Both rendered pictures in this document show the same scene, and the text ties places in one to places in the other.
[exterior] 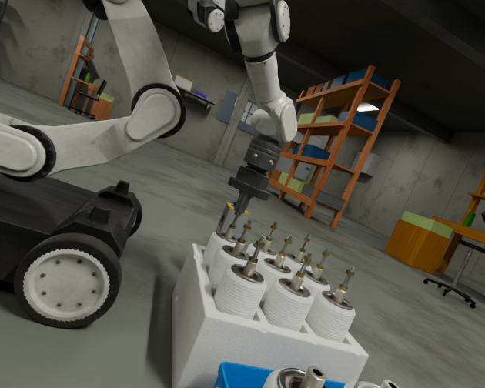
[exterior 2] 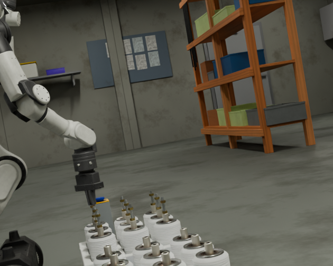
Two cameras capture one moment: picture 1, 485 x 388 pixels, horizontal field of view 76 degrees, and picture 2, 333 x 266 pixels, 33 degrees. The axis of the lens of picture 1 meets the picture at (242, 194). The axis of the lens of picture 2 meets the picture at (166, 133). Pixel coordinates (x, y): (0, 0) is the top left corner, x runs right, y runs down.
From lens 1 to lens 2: 139 cm
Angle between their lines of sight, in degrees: 6
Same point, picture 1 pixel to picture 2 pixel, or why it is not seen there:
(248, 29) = (26, 110)
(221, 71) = (64, 24)
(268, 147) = (82, 155)
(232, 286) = (93, 246)
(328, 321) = (162, 235)
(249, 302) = not seen: hidden behind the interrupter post
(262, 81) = (51, 126)
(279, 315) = (130, 247)
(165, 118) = (12, 176)
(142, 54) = not seen: outside the picture
